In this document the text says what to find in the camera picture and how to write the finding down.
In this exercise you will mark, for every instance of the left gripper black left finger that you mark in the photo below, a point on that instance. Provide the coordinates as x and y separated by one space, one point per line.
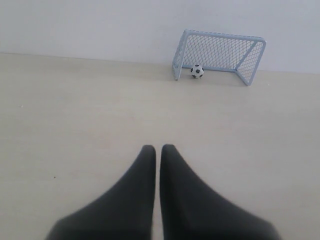
124 212

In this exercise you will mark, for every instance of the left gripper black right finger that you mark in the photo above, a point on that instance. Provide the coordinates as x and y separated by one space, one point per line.
191 210

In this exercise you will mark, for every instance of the black and white soccer ball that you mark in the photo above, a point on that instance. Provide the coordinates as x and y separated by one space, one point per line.
197 71

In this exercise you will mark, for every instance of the small white mesh goal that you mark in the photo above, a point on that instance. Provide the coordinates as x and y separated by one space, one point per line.
238 54

